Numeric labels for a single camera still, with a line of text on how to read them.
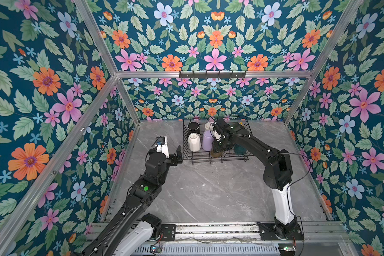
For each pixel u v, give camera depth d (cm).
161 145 59
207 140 93
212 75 93
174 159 65
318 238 72
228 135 66
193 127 102
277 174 52
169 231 74
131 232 57
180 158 67
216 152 82
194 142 95
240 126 68
